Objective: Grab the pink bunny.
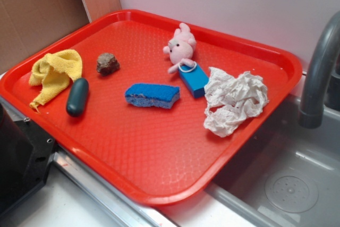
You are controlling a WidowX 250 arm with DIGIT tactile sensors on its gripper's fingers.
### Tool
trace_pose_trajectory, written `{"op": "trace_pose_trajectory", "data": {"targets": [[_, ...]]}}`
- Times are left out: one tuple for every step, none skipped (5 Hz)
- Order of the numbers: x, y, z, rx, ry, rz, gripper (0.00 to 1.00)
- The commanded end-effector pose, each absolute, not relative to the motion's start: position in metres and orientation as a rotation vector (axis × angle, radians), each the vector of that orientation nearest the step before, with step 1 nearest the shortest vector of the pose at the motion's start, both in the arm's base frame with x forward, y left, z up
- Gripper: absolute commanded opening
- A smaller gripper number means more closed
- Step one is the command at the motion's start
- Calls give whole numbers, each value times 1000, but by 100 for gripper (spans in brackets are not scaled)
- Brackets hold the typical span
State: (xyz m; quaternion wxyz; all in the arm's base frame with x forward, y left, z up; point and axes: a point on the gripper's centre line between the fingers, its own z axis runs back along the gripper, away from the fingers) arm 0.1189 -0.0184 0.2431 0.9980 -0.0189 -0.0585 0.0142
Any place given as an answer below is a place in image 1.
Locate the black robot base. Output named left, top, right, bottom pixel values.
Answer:
left=1, top=106, right=56, bottom=217

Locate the pink plush bunny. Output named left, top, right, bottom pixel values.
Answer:
left=163, top=23, right=197, bottom=74

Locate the red plastic tray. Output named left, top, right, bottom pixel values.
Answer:
left=1, top=10, right=302, bottom=206

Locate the blue sponge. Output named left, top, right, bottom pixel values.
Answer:
left=124, top=83, right=180, bottom=109

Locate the blue rectangular block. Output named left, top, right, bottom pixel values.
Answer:
left=178, top=62, right=209, bottom=98

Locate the crumpled white paper towel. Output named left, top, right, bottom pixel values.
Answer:
left=203, top=67, right=269, bottom=138

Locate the brown rock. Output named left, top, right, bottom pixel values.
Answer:
left=96, top=53, right=121, bottom=77

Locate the dark green capsule object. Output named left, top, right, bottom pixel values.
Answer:
left=66, top=78, right=89, bottom=117

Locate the yellow cloth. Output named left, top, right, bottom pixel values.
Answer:
left=29, top=49, right=83, bottom=111

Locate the grey sink basin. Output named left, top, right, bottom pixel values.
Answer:
left=206, top=96, right=339, bottom=226

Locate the grey faucet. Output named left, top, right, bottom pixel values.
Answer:
left=298, top=12, right=339, bottom=129

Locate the brown cardboard panel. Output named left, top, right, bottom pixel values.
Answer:
left=0, top=0, right=91, bottom=75

